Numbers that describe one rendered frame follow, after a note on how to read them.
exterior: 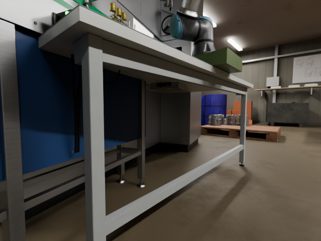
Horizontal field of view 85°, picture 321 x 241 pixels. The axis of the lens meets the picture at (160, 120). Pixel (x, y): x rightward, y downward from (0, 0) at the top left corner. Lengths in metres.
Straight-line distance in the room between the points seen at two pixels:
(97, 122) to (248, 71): 7.60
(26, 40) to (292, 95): 7.43
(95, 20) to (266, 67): 7.51
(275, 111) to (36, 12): 6.16
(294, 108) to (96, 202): 6.19
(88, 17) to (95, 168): 0.36
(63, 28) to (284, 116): 6.21
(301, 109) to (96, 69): 6.21
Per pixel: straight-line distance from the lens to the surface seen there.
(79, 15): 0.47
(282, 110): 6.39
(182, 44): 2.21
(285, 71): 7.71
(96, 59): 0.50
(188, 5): 1.05
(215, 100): 5.09
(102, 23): 0.50
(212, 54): 1.00
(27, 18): 0.69
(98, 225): 0.58
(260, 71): 7.83
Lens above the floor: 0.53
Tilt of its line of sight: 4 degrees down
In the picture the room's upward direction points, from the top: straight up
